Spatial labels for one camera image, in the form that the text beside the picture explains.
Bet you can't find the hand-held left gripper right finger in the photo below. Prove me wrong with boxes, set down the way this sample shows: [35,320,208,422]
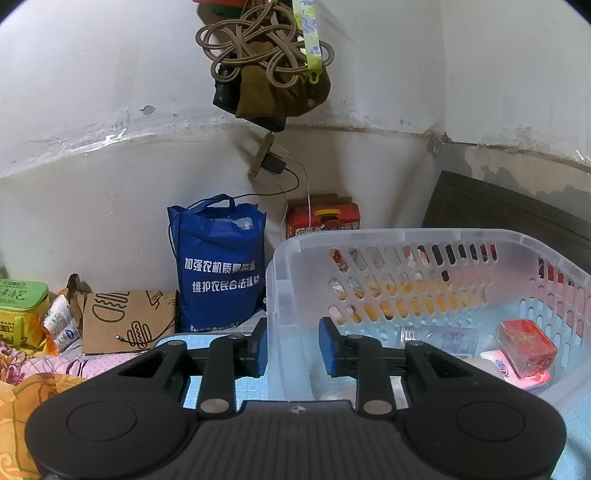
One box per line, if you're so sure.
[318,316,474,415]

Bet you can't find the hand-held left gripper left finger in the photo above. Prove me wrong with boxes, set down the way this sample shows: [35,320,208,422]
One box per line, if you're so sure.
[115,318,269,414]

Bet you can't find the clear plastic basket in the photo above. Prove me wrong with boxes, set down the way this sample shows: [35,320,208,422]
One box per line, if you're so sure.
[265,227,591,411]

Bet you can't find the clear strawberry print pack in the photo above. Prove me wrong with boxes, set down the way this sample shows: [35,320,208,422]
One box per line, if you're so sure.
[399,324,480,358]

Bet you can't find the pink tissue pack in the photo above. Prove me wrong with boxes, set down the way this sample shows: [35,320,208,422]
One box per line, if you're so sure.
[480,348,552,394]

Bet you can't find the blue tote bag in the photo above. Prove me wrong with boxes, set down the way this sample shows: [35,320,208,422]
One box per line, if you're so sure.
[167,194,267,333]

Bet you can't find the brown printed paper bag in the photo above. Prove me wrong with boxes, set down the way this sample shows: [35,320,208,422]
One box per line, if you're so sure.
[81,290,178,355]

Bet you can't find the red patterned box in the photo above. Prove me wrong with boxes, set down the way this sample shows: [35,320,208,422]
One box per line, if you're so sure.
[285,194,362,240]

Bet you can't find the black charger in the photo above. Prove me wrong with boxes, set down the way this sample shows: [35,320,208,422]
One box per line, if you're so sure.
[261,154,288,177]

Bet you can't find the pink floral sheet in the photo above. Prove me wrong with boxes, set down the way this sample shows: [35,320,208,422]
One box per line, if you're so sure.
[21,353,144,381]

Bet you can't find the white snack packets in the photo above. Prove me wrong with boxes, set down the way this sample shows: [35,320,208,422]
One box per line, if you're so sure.
[44,295,81,354]

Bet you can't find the dark wooden headboard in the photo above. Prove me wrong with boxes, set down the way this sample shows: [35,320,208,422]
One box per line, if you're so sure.
[421,170,591,266]

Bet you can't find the orange patterned quilt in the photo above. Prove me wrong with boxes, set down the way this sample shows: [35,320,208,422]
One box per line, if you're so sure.
[0,373,90,467]

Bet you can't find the green box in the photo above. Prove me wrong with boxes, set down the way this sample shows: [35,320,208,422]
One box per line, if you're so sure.
[0,278,51,352]

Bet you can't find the hanging brown bag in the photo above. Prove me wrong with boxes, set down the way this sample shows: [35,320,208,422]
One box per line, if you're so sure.
[212,0,332,134]

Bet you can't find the white charger cable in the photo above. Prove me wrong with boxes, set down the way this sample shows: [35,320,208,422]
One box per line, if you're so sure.
[277,159,311,232]

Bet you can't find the black charger cable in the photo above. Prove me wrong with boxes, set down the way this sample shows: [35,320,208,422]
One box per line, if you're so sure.
[231,170,301,201]

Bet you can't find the tan wall socket plate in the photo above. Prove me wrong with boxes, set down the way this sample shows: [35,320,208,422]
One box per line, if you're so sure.
[248,131,274,178]

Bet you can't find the coiled beige cord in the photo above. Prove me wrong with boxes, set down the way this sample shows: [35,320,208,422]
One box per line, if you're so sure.
[195,4,334,88]

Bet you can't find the yellow-green lanyard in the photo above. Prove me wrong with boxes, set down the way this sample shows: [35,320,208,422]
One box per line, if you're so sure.
[292,0,324,85]

